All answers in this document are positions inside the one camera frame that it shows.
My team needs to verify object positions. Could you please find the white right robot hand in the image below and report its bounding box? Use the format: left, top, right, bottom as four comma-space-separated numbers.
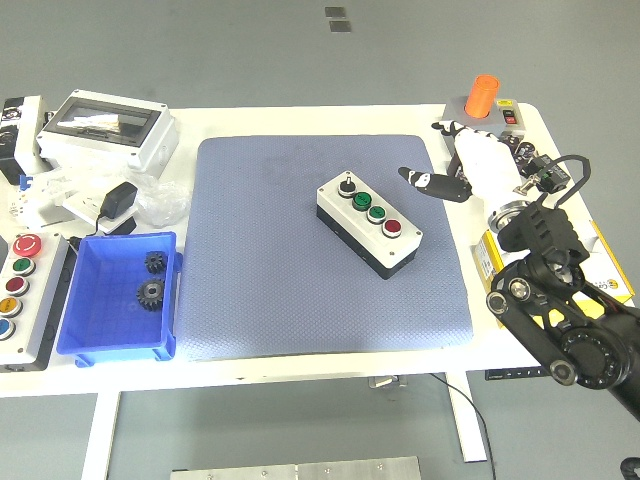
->
398, 119, 524, 215

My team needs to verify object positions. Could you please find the four-button grey control box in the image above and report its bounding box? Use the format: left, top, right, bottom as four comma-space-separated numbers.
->
315, 171, 424, 280

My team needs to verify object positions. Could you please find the five-button emergency stop box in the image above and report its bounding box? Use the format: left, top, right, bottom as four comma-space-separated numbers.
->
0, 232, 76, 372

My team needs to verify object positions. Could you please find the orange cylinder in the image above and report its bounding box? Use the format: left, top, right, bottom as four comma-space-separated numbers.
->
464, 74, 501, 120

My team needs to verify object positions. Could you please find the black module with green terminals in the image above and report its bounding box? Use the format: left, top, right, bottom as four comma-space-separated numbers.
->
529, 154, 571, 194

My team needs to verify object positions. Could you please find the yellow and white cardboard box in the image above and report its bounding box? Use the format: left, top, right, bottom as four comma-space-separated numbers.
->
472, 219, 636, 330

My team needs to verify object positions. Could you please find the black table control panel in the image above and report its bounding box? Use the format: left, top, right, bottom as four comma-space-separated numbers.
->
484, 367, 547, 382

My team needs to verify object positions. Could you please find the grey-blue textured mat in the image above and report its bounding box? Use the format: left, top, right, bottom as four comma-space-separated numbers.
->
178, 133, 475, 362

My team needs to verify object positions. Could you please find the white table leg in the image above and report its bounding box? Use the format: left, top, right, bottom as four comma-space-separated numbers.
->
80, 392, 122, 480
446, 372, 489, 462

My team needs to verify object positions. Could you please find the crumpled clear plastic bag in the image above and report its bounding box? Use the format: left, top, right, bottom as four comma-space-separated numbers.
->
135, 180, 192, 229

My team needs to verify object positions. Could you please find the small black gear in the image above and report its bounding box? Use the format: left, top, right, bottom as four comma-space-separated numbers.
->
144, 250, 169, 275

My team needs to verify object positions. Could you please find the grey metal plate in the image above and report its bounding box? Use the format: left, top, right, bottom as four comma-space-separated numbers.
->
169, 455, 421, 480

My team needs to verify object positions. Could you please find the large black gear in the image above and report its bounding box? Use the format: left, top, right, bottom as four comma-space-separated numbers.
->
135, 277, 167, 314

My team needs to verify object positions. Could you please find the black power adapter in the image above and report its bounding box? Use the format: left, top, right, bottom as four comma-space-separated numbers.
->
94, 181, 139, 234

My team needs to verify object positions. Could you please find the blue plastic bin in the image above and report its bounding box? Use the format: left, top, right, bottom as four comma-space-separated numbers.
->
55, 231, 184, 369

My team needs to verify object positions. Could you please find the flat clear plastic bag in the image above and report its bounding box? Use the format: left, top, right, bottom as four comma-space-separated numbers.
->
42, 159, 131, 201

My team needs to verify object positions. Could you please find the white and black device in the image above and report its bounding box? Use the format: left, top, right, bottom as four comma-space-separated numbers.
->
0, 95, 51, 184

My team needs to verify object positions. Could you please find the white and blue connector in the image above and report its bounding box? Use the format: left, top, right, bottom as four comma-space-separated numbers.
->
9, 174, 37, 221

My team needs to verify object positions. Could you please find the grey switch box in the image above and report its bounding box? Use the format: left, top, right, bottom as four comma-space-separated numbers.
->
443, 97, 526, 144

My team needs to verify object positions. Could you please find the thin black floor cable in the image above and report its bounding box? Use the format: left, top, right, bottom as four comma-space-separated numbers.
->
429, 373, 497, 480

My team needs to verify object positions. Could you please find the grey enclosure with clear lid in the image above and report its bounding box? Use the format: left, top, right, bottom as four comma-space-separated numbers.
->
36, 89, 180, 175

